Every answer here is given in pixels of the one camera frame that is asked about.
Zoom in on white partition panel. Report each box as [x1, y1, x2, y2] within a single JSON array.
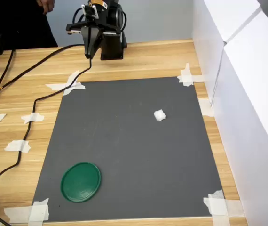
[[191, 0, 263, 112], [210, 10, 268, 226]]

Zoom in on person's hand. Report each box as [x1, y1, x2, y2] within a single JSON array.
[[37, 0, 55, 16]]

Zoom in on dark grey mat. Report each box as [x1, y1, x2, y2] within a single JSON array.
[[32, 76, 225, 223]]

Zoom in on white tape on mat edge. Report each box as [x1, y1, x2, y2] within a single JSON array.
[[198, 98, 215, 118]]

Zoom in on thin black cable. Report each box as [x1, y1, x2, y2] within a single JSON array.
[[0, 48, 16, 95]]

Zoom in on long black camera cable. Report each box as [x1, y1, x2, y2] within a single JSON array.
[[0, 8, 93, 197]]

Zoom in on small white plastic terminal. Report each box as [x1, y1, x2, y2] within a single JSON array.
[[153, 108, 167, 122]]

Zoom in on round green lid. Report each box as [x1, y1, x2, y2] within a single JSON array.
[[60, 161, 102, 203]]

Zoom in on small white camera box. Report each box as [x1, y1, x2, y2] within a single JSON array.
[[81, 4, 100, 20]]

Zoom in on white tape on mat corner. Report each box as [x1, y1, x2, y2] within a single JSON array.
[[45, 70, 86, 96], [203, 190, 247, 226], [177, 63, 205, 87], [4, 197, 50, 224]]

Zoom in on white tape over cable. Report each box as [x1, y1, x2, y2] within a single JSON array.
[[4, 139, 32, 153], [21, 112, 45, 125]]

